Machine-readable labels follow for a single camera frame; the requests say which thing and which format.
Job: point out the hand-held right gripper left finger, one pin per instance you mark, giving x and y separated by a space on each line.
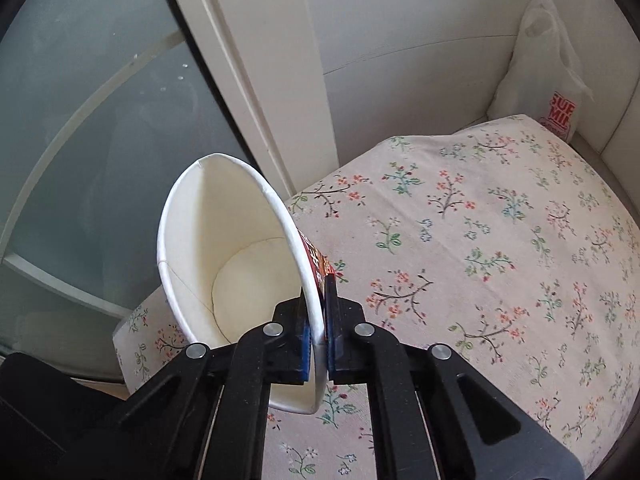
302 355

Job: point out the frosted glass door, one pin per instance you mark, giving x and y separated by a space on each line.
90 135

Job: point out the red instant noodle cup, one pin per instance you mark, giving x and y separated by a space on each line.
225 240

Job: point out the white plastic bag red print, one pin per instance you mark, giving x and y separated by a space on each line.
540 70

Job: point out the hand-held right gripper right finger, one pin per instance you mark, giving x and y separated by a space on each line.
334 350

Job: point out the floral tablecloth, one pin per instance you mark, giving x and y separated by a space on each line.
475 260

